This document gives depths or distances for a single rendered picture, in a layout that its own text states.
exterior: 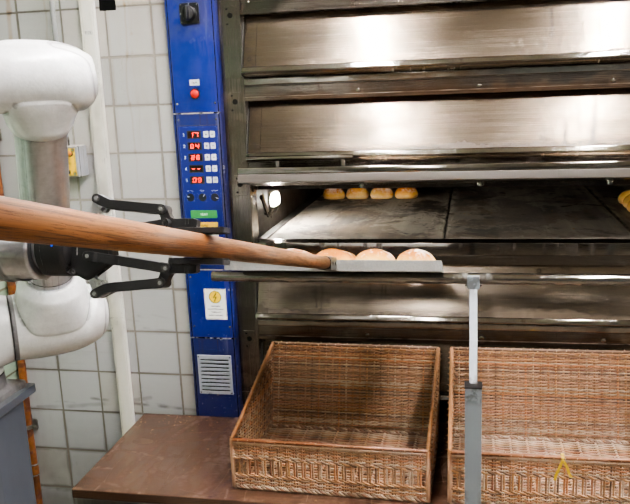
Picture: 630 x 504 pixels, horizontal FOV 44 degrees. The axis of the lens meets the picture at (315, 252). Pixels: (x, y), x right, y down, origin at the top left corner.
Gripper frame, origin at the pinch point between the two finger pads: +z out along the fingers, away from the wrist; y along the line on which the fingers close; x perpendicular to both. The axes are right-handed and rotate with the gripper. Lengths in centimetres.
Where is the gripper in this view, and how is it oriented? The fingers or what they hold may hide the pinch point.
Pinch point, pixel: (200, 246)
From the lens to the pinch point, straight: 96.1
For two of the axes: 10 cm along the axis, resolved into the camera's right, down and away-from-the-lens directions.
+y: 0.0, 10.0, -0.3
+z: 9.8, 0.0, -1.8
